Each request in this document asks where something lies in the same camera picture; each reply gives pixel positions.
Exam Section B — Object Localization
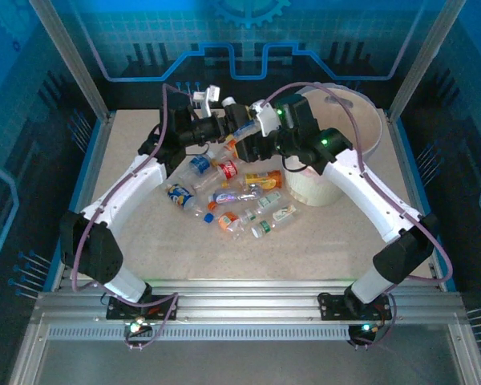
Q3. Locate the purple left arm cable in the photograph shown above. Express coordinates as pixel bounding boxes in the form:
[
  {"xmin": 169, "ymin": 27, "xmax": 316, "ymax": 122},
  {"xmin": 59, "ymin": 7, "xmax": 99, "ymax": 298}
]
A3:
[{"xmin": 71, "ymin": 83, "xmax": 201, "ymax": 352}]

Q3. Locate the crushed bottle orange label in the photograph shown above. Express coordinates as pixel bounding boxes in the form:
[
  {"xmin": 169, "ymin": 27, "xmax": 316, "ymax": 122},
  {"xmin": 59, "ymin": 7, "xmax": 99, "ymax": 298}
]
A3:
[{"xmin": 208, "ymin": 202, "xmax": 245, "ymax": 241}]

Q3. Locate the bottle blue yellow label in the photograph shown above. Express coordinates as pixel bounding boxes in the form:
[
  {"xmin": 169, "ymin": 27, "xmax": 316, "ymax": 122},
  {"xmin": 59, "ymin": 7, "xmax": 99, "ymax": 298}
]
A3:
[{"xmin": 166, "ymin": 182, "xmax": 216, "ymax": 224}]

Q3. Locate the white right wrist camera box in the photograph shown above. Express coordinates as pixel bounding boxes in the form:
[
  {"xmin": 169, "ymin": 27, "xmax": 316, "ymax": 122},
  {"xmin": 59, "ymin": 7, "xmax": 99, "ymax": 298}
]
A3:
[{"xmin": 248, "ymin": 99, "xmax": 284, "ymax": 138}]

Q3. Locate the orange juice bottle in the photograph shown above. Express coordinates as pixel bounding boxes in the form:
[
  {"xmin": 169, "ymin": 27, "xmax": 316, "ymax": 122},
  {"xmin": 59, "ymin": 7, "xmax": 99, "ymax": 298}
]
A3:
[{"xmin": 244, "ymin": 170, "xmax": 285, "ymax": 193}]

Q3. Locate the white translucent plastic bin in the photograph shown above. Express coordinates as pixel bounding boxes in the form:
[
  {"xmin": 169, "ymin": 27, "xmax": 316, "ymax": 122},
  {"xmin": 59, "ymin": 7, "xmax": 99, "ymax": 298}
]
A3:
[{"xmin": 282, "ymin": 83, "xmax": 384, "ymax": 208}]

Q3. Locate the small bottle green white label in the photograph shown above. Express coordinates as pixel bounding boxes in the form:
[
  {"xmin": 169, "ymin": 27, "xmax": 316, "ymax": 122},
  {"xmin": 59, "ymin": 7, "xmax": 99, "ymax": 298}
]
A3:
[{"xmin": 240, "ymin": 191, "xmax": 284, "ymax": 224}]

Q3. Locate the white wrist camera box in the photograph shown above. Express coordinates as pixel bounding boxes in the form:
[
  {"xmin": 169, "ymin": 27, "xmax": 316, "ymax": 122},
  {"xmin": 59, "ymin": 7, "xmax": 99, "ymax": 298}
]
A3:
[
  {"xmin": 248, "ymin": 99, "xmax": 284, "ymax": 138},
  {"xmin": 192, "ymin": 84, "xmax": 221, "ymax": 117}
]

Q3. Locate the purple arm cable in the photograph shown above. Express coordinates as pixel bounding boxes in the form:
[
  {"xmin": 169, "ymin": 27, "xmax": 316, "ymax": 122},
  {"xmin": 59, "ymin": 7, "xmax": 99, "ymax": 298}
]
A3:
[
  {"xmin": 71, "ymin": 83, "xmax": 201, "ymax": 352},
  {"xmin": 258, "ymin": 82, "xmax": 454, "ymax": 350}
]

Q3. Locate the aluminium frame post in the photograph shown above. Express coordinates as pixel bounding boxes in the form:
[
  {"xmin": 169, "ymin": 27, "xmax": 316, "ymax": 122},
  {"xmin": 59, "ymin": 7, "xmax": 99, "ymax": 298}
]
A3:
[
  {"xmin": 386, "ymin": 0, "xmax": 466, "ymax": 120},
  {"xmin": 27, "ymin": 0, "xmax": 115, "ymax": 121}
]

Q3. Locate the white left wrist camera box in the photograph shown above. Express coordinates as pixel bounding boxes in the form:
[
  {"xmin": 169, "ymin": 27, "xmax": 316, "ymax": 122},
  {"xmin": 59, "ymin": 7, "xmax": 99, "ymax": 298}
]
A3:
[{"xmin": 192, "ymin": 84, "xmax": 221, "ymax": 117}]

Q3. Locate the clear bottle blue label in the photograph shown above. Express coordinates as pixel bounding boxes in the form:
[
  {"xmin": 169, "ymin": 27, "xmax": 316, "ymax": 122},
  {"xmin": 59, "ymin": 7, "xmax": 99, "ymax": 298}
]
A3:
[{"xmin": 179, "ymin": 151, "xmax": 217, "ymax": 181}]

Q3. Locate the green lit controller board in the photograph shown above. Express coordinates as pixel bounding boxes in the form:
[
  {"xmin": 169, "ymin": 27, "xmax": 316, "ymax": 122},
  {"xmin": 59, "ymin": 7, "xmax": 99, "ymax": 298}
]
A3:
[
  {"xmin": 123, "ymin": 316, "xmax": 153, "ymax": 336},
  {"xmin": 347, "ymin": 322, "xmax": 380, "ymax": 347}
]

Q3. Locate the clear bottle purple label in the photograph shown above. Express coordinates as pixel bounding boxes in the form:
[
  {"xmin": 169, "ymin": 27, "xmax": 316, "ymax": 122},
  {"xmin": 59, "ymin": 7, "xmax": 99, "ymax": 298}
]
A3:
[{"xmin": 208, "ymin": 188, "xmax": 265, "ymax": 205}]

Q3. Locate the large water bottle blue label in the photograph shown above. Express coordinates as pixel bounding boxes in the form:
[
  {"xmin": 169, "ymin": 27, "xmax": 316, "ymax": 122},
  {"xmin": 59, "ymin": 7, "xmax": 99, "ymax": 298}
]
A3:
[{"xmin": 221, "ymin": 96, "xmax": 261, "ymax": 141}]

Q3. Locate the slotted grey cable duct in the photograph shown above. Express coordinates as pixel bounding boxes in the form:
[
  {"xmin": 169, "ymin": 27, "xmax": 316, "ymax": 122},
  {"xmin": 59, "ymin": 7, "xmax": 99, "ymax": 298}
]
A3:
[{"xmin": 46, "ymin": 325, "xmax": 356, "ymax": 342}]

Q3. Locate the small bottle swirl print label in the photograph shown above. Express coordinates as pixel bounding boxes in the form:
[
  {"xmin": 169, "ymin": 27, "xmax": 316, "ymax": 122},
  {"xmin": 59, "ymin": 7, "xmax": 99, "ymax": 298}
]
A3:
[{"xmin": 251, "ymin": 203, "xmax": 298, "ymax": 238}]

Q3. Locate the aluminium front rail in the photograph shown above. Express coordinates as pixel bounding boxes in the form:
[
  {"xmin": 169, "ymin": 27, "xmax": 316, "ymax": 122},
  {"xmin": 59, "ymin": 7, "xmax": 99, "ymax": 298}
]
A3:
[{"xmin": 30, "ymin": 278, "xmax": 468, "ymax": 342}]

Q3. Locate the clear bottle red cola label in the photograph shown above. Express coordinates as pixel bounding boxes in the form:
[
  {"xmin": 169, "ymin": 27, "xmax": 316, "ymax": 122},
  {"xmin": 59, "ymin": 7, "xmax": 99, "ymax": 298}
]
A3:
[{"xmin": 192, "ymin": 158, "xmax": 241, "ymax": 193}]

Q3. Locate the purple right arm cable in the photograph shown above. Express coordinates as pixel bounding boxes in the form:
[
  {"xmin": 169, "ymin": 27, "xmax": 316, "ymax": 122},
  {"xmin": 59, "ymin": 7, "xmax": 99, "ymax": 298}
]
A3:
[{"xmin": 258, "ymin": 82, "xmax": 454, "ymax": 350}]

